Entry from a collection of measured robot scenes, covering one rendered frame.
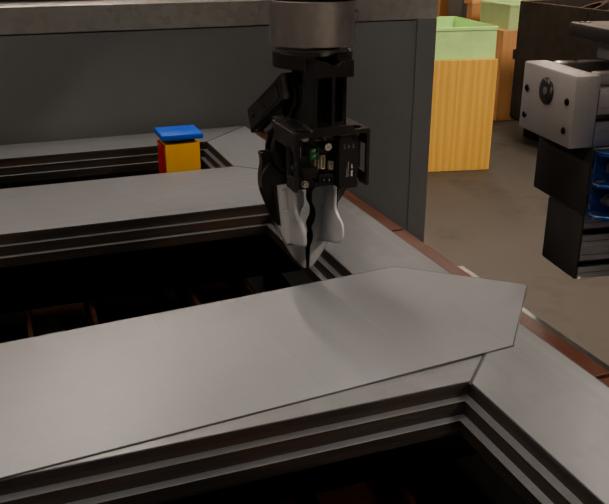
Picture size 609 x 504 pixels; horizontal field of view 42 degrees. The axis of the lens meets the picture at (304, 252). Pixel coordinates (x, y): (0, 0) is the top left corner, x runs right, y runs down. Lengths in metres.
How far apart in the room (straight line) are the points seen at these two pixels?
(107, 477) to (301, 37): 0.38
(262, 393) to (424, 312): 0.19
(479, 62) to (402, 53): 2.71
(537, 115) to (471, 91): 3.12
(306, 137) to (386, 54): 0.83
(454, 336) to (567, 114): 0.46
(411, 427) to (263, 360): 0.12
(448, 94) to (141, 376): 3.67
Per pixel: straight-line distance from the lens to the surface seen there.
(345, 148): 0.70
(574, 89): 1.04
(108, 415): 0.56
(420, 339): 0.65
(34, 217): 0.97
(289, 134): 0.69
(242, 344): 0.64
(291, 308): 0.69
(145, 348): 0.64
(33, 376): 0.63
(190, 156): 1.17
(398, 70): 1.52
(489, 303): 0.72
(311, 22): 0.69
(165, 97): 1.38
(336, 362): 0.61
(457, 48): 4.19
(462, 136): 4.26
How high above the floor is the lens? 1.15
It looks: 22 degrees down
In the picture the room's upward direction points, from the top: straight up
